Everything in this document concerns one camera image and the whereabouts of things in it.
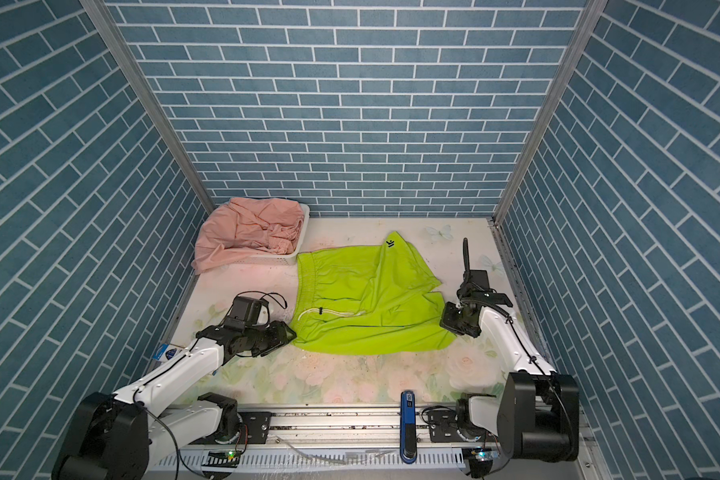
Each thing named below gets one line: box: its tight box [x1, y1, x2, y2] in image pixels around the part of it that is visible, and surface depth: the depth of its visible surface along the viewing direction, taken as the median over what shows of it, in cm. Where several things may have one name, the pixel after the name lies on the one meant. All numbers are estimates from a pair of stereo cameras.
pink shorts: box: [191, 198, 305, 272], surface depth 113 cm
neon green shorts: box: [290, 231, 456, 356], surface depth 96 cm
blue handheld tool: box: [400, 390, 417, 464], surface depth 75 cm
